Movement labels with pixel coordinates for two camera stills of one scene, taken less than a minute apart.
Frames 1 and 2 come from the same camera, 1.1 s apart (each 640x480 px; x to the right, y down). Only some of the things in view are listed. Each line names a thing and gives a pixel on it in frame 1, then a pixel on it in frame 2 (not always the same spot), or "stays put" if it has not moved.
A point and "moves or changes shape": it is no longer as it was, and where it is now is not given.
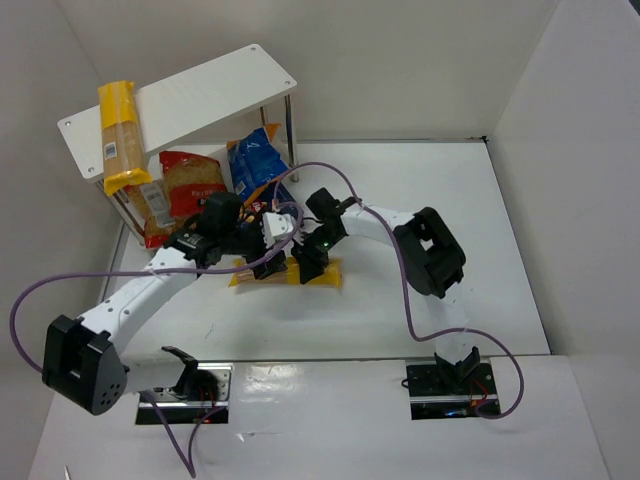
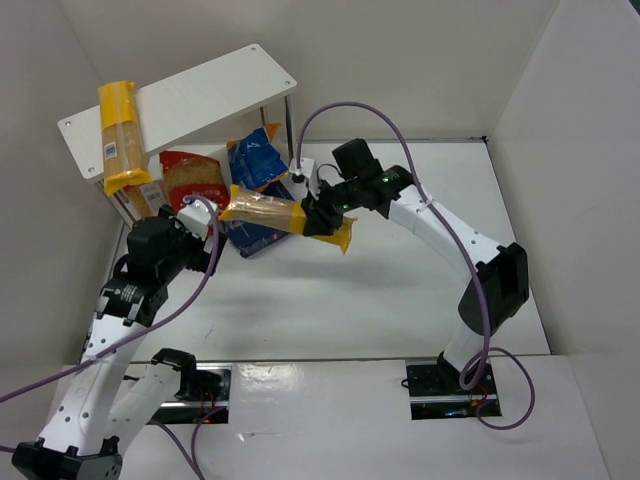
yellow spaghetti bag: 332,277 moves or changes shape
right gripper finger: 311,262 -> 321,219
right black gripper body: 310,259 -> 316,216
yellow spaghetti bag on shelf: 124,160 stays put
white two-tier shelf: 184,106 stays put
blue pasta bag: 254,162 stays put
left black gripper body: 267,261 -> 211,245
